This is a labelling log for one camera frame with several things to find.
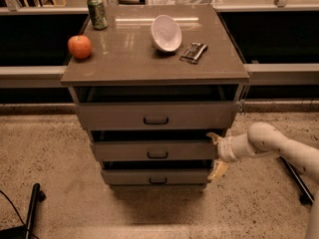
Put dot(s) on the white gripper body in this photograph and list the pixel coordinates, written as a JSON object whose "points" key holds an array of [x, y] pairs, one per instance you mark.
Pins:
{"points": [[224, 148]]}

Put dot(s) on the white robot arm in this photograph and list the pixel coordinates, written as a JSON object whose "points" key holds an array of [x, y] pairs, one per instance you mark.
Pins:
{"points": [[263, 140]]}

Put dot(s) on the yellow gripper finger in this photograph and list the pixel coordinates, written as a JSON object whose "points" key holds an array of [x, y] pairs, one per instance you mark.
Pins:
{"points": [[217, 170], [214, 137]]}

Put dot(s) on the grey metal railing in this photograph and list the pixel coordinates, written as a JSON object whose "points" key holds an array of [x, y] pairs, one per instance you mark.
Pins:
{"points": [[49, 76]]}

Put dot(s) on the grey top drawer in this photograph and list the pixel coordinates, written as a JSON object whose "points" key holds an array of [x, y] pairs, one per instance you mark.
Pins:
{"points": [[156, 116]]}

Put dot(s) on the white bowl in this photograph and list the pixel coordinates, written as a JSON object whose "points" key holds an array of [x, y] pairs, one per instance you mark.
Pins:
{"points": [[165, 34]]}

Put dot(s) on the dark snack bar packet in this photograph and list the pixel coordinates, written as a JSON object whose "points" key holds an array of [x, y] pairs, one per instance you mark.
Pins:
{"points": [[193, 53]]}

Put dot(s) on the green soda can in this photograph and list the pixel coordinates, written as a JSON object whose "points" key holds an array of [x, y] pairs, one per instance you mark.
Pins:
{"points": [[97, 14]]}

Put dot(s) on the black right base leg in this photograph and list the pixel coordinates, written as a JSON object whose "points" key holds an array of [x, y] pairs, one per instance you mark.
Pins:
{"points": [[306, 197]]}

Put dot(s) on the grey drawer cabinet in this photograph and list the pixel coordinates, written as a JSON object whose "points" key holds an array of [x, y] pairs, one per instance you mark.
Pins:
{"points": [[125, 68]]}

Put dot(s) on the black base leg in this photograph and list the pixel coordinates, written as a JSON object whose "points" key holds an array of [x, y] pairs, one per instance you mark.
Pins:
{"points": [[306, 197], [25, 230]]}

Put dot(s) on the black left base leg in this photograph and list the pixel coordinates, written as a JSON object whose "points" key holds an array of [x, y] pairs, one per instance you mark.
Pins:
{"points": [[25, 230]]}

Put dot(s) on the red apple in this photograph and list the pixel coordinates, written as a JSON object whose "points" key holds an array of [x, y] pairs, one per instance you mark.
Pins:
{"points": [[80, 47]]}

